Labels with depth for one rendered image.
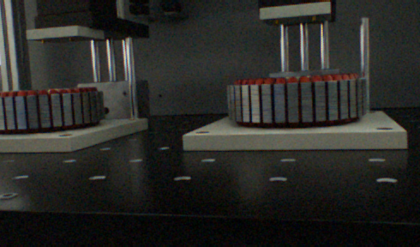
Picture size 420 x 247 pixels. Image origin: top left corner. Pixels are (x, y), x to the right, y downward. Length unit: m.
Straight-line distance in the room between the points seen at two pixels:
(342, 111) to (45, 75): 0.54
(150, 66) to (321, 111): 0.40
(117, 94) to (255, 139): 0.28
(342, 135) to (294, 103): 0.04
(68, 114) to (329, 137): 0.23
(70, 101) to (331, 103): 0.23
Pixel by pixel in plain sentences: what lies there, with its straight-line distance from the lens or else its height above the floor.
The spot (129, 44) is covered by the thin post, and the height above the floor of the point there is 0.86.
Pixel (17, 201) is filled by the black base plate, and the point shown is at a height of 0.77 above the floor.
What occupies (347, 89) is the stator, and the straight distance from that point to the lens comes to 0.34.
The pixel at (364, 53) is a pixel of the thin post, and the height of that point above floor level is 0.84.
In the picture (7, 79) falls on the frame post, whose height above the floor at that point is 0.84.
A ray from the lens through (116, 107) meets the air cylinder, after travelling 0.56.
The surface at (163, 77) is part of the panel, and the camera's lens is 0.67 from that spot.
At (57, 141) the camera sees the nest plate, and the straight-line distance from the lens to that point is 0.37.
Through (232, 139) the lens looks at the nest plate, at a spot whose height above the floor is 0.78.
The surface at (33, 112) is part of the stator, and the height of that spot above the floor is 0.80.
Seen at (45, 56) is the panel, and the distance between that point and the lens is 0.77.
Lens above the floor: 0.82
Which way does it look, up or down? 6 degrees down
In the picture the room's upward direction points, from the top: 3 degrees counter-clockwise
